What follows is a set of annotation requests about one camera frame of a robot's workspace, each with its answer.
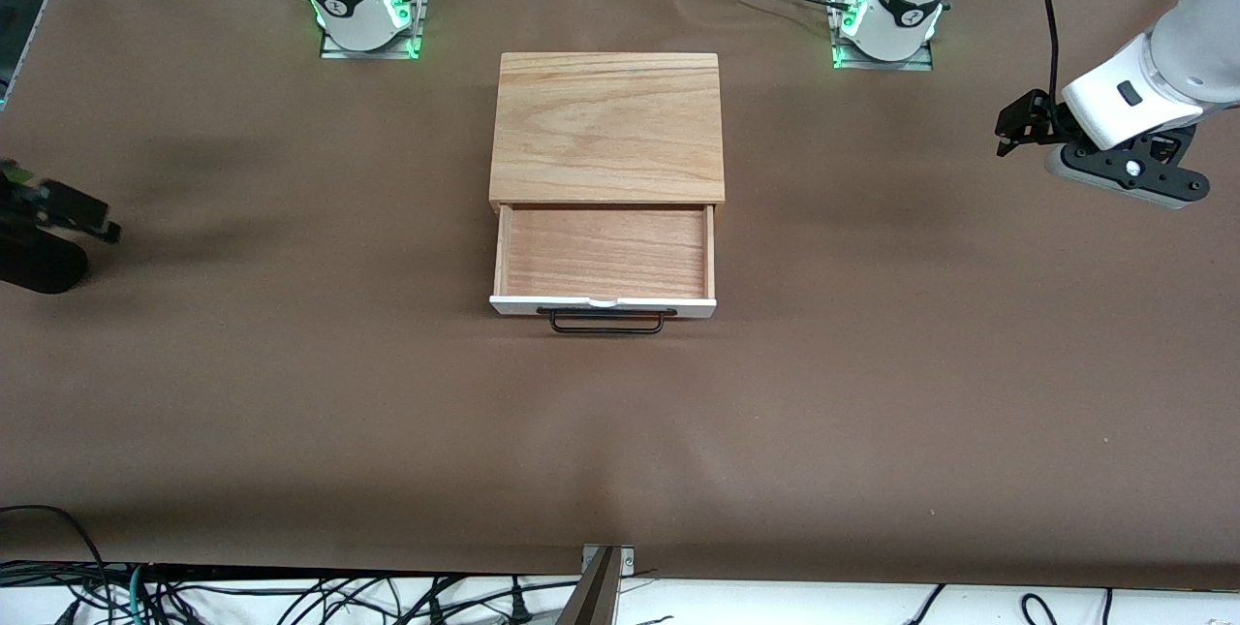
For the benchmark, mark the white-fronted wooden drawer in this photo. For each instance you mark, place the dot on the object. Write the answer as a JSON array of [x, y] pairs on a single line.
[[605, 252]]

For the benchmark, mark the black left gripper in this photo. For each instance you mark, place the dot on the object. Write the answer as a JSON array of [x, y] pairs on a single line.
[[1044, 119]]

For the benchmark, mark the aluminium arm base plate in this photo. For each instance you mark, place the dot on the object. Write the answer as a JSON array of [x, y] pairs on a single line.
[[852, 61], [418, 24]]

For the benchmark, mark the brown table cover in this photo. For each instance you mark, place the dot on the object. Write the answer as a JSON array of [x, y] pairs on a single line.
[[620, 431]]

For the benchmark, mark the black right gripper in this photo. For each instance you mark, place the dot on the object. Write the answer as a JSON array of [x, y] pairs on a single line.
[[37, 257]]

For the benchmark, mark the black round-ended cylinder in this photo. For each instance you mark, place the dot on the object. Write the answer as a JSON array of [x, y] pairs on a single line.
[[34, 266]]

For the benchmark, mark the aluminium profile bracket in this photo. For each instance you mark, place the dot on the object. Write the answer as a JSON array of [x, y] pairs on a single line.
[[596, 591]]

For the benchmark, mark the light wooden drawer cabinet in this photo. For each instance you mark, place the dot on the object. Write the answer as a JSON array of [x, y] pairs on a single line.
[[605, 121]]

